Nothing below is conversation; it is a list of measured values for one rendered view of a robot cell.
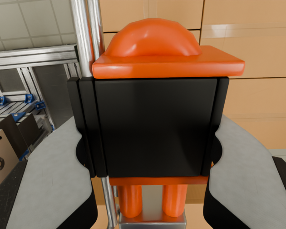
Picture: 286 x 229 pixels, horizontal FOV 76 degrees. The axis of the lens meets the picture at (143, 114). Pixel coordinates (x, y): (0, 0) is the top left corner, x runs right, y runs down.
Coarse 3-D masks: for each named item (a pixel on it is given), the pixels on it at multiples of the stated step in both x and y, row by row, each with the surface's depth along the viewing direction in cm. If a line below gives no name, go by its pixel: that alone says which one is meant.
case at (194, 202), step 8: (96, 176) 44; (96, 184) 42; (192, 184) 42; (200, 184) 42; (96, 192) 40; (192, 192) 40; (200, 192) 40; (96, 200) 38; (104, 200) 38; (192, 200) 38; (200, 200) 38; (104, 208) 38; (192, 208) 38; (200, 208) 38; (104, 216) 39; (192, 216) 39; (200, 216) 39; (96, 224) 41; (104, 224) 41; (192, 224) 41; (200, 224) 41; (208, 224) 41
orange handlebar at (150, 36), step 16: (128, 32) 10; (144, 32) 9; (160, 32) 9; (176, 32) 9; (112, 48) 10; (128, 48) 10; (144, 48) 10; (160, 48) 10; (176, 48) 10; (192, 48) 10; (128, 192) 15; (176, 192) 15; (128, 208) 16; (176, 208) 16
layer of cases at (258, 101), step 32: (128, 0) 65; (160, 0) 66; (192, 0) 66; (224, 0) 66; (256, 0) 66; (192, 32) 71; (224, 32) 71; (256, 32) 71; (256, 64) 77; (256, 96) 84; (256, 128) 92
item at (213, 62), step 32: (96, 64) 9; (128, 64) 9; (160, 64) 9; (192, 64) 9; (224, 64) 9; (96, 96) 10; (128, 96) 9; (160, 96) 9; (192, 96) 9; (224, 96) 9; (128, 128) 10; (160, 128) 10; (192, 128) 10; (128, 160) 11; (160, 160) 12; (192, 160) 12
